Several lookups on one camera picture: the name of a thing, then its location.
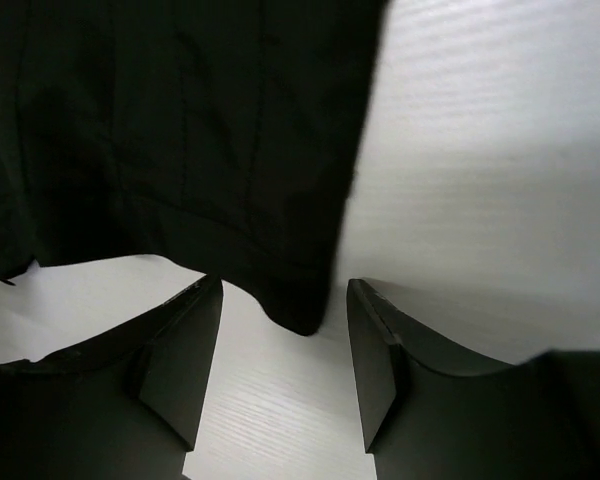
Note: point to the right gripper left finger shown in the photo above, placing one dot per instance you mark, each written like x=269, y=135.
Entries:
x=125, y=404

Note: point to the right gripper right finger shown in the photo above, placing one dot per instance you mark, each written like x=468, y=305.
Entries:
x=431, y=408

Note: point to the black pleated skirt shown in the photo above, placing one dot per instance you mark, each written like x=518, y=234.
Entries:
x=220, y=135

